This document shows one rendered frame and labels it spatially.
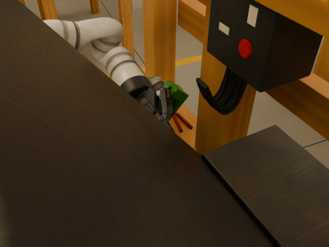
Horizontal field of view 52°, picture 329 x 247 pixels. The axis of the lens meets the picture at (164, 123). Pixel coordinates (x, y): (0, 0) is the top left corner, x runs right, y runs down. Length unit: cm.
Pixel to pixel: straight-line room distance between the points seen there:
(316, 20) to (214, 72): 48
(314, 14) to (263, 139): 29
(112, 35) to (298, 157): 49
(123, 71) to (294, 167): 40
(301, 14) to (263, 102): 245
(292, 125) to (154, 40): 175
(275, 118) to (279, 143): 209
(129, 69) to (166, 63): 55
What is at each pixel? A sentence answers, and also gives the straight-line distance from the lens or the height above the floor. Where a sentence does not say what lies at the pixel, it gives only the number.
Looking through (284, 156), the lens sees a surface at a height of 124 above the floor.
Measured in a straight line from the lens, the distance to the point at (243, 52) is 61.
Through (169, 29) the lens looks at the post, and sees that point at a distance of 123.
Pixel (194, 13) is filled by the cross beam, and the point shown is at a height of 126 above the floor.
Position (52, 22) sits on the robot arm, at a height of 138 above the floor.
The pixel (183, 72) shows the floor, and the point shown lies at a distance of 319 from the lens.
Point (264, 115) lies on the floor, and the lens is 278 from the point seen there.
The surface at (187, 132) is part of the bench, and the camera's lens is 121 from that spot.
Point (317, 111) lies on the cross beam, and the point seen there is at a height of 123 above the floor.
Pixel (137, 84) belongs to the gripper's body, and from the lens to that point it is 72.
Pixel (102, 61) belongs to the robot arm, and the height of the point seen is 128.
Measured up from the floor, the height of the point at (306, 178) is 124.
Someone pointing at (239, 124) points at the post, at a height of 107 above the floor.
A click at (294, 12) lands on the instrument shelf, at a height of 151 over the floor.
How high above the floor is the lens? 169
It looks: 41 degrees down
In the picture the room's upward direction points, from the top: straight up
